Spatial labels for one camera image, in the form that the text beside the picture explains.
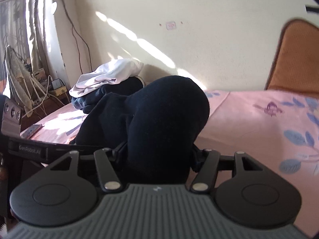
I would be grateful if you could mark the white folded garment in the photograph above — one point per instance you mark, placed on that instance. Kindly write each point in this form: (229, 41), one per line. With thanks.
(111, 73)

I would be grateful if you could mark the dark folded garment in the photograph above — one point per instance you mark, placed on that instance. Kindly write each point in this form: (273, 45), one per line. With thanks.
(127, 87)

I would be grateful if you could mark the pink wall sticker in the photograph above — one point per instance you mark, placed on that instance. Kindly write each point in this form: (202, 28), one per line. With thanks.
(170, 25)

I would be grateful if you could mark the brown dotted cushion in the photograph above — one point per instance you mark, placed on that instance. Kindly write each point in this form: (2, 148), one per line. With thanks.
(295, 65)

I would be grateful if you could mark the standing fan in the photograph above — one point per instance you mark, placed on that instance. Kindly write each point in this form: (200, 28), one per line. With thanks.
(21, 86)

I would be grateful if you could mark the patterned curtain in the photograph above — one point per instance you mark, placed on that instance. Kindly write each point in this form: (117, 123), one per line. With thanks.
(28, 26)

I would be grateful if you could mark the pink floral bed sheet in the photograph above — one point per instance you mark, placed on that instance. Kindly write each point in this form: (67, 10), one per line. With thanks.
(259, 180)

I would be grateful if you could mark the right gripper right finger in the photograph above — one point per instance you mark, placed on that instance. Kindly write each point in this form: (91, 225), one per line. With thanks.
(197, 158)

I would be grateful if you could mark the navy red patterned sweater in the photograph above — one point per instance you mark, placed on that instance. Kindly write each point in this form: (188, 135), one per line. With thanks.
(160, 123)

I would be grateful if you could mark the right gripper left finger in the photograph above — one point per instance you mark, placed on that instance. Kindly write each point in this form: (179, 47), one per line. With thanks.
(120, 153)

